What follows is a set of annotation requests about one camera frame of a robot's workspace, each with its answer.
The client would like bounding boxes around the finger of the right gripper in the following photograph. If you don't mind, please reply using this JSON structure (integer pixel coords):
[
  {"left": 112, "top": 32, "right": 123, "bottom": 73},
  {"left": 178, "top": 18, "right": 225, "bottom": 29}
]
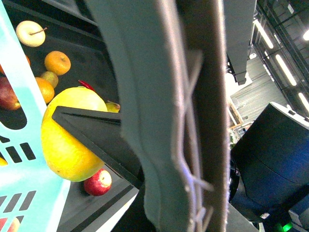
[{"left": 52, "top": 106, "right": 142, "bottom": 189}]

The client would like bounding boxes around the teal plastic shopping basket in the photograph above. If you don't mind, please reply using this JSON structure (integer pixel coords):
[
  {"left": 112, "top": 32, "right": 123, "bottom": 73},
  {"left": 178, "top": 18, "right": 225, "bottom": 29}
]
[{"left": 0, "top": 0, "right": 70, "bottom": 232}]

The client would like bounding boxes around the red chili pepper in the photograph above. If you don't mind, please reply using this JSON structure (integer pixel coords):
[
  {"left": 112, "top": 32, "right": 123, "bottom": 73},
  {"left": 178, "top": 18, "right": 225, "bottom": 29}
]
[{"left": 78, "top": 79, "right": 95, "bottom": 92}]

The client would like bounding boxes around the orange-yellow persimmon front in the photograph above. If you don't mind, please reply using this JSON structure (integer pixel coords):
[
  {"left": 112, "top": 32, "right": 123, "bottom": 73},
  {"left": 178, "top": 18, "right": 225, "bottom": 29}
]
[{"left": 35, "top": 77, "right": 55, "bottom": 104}]

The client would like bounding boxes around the small green-yellow pear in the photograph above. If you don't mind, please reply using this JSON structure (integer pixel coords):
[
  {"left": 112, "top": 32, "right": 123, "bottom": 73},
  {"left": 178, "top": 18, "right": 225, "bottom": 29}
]
[{"left": 40, "top": 71, "right": 59, "bottom": 88}]

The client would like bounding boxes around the yellow-orange persimmon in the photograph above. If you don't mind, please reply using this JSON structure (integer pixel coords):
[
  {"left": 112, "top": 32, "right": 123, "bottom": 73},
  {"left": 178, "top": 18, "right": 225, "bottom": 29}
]
[{"left": 44, "top": 51, "right": 71, "bottom": 75}]

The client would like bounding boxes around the near black display tray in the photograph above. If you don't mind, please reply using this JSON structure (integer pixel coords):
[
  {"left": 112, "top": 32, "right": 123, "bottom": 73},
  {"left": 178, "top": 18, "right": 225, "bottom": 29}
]
[{"left": 0, "top": 0, "right": 138, "bottom": 232}]

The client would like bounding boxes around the red apple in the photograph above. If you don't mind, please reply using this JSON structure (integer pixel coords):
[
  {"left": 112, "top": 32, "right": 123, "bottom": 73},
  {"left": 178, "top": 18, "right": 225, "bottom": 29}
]
[{"left": 0, "top": 77, "right": 21, "bottom": 110}]

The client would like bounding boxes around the white pear with stem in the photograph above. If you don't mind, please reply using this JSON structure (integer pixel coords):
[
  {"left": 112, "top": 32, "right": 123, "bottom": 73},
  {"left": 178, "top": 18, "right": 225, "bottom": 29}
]
[{"left": 15, "top": 20, "right": 48, "bottom": 47}]

